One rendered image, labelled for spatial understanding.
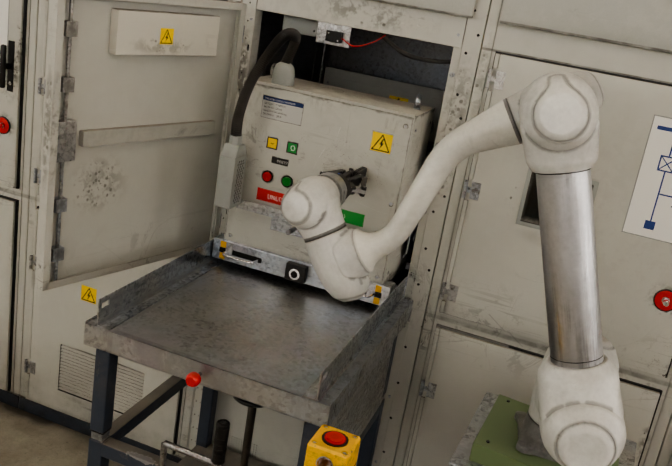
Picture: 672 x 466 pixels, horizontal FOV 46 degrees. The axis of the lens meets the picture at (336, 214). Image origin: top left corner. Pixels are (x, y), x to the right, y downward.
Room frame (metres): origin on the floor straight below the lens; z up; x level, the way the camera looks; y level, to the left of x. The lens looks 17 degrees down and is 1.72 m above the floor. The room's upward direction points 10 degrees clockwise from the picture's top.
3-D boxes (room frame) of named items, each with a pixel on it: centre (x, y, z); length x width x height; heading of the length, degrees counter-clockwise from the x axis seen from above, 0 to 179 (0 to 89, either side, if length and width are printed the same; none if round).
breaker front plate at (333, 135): (2.08, 0.08, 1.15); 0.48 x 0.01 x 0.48; 73
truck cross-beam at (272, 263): (2.10, 0.07, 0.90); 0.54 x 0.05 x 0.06; 73
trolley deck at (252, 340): (1.89, 0.14, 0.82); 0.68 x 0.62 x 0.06; 162
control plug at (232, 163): (2.08, 0.30, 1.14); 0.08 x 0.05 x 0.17; 163
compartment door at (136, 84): (2.08, 0.54, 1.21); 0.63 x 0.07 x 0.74; 147
